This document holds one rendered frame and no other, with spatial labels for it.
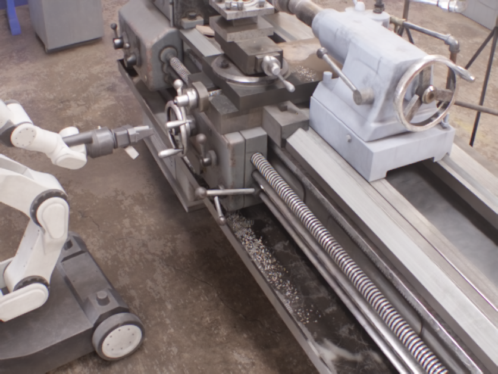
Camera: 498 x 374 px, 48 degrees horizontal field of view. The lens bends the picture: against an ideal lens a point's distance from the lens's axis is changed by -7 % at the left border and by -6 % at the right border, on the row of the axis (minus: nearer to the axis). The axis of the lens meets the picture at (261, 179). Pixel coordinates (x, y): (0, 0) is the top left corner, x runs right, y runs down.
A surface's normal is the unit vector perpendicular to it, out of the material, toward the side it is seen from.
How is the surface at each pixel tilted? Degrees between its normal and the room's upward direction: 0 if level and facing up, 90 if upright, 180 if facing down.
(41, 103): 0
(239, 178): 90
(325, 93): 62
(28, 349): 0
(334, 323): 0
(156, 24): 32
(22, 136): 104
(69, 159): 119
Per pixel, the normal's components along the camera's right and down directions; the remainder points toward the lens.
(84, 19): 0.53, 0.52
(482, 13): -0.90, 0.25
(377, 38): 0.03, -0.80
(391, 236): -0.50, -0.51
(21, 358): 0.33, 0.57
